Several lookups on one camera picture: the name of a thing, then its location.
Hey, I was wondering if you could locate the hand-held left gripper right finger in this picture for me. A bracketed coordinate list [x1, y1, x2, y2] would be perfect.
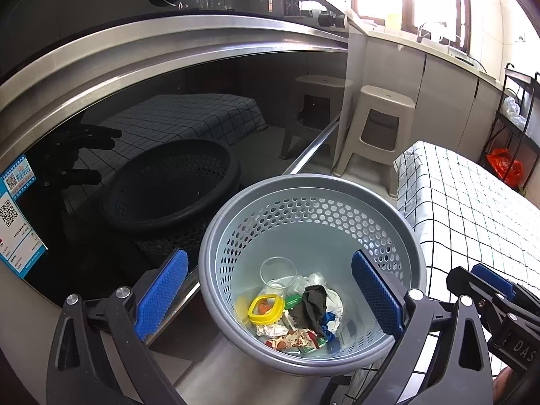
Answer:
[351, 250, 494, 405]

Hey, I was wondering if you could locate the red white snack wrapper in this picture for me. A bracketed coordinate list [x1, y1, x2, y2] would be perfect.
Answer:
[270, 329, 319, 353]

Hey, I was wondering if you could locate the clear plastic bag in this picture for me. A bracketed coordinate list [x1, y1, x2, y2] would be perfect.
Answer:
[295, 272, 330, 292]

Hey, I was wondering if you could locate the red plastic bag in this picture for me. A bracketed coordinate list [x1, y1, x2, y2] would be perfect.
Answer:
[486, 148, 524, 188]

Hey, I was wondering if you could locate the black metal shelf rack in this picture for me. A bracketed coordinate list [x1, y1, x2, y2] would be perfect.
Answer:
[481, 63, 540, 195]

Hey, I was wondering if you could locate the blue white oven sticker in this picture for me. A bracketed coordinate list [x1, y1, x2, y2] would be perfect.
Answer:
[0, 155, 48, 280]

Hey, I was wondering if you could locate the grey kitchen cabinet counter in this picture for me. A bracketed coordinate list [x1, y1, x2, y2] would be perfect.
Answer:
[344, 21, 505, 169]

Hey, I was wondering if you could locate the grey perforated plastic basket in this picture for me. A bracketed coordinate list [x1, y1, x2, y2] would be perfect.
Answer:
[198, 174, 428, 377]

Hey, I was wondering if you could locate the clear plastic bags bundle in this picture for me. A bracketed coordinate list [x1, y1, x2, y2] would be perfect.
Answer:
[503, 96, 528, 128]

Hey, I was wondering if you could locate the clear plastic cup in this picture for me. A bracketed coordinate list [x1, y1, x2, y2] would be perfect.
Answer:
[259, 256, 298, 300]

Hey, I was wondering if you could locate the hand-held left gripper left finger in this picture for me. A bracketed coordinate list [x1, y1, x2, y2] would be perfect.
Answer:
[46, 248, 189, 405]

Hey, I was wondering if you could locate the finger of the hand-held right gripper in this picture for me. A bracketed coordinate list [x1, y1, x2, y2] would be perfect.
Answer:
[446, 267, 509, 326]
[470, 263, 540, 304]

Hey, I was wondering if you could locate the black built-in oven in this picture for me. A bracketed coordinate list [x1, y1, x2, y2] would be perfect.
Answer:
[0, 0, 351, 308]

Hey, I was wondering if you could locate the beige plastic stool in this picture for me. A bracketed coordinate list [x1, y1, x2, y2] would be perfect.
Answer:
[331, 85, 416, 198]

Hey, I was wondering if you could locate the white plastic bag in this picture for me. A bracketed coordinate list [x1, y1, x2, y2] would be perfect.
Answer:
[323, 289, 344, 332]

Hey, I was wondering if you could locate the yellow plastic ring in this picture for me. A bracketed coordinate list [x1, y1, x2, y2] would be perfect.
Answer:
[248, 294, 287, 325]

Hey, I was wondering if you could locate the white black-checked tablecloth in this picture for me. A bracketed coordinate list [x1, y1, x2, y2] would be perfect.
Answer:
[394, 140, 540, 304]

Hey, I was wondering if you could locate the dark grey sock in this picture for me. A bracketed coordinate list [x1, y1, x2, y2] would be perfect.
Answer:
[290, 285, 329, 340]

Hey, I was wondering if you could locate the white tissue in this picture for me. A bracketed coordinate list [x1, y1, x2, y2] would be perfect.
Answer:
[255, 323, 288, 338]

